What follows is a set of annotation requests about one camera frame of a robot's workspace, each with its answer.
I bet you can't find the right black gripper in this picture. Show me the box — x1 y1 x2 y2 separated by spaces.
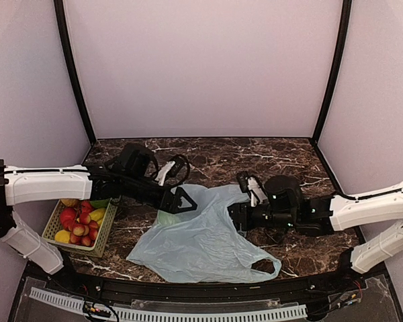
216 199 298 230

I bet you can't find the light blue plastic bag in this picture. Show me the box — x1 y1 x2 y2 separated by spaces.
126 184 281 283

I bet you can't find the green fruit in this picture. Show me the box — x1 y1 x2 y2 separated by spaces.
89 199 110 209

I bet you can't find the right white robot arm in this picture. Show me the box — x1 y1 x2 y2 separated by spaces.
228 171 403 291

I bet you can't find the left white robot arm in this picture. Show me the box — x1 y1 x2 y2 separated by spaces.
0 144 197 292

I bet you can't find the yellow-green pear in bag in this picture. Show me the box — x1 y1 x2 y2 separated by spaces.
156 211 182 227

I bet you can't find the orange fruit in basket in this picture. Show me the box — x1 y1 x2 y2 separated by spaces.
60 199 79 208

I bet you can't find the upper yellow banana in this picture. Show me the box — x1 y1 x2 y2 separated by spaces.
89 208 106 221

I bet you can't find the red apple left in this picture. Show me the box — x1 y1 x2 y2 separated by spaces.
60 207 77 225

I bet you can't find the yellow lemon in basket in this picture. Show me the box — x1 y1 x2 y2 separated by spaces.
54 229 71 244

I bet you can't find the green perforated plastic basket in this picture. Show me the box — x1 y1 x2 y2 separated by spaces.
42 199 120 258

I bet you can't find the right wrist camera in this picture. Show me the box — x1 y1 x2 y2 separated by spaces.
236 171 268 207

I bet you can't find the black front table rail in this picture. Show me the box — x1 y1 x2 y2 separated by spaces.
46 268 367 307

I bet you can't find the white slotted cable duct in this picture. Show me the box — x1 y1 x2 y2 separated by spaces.
29 287 308 321

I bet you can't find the left black frame post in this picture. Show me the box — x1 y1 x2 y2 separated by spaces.
53 0 97 146

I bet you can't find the black frame post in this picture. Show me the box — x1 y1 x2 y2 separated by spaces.
53 0 97 146
311 0 352 146

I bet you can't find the right black frame post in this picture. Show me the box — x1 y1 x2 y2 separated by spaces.
311 0 352 146

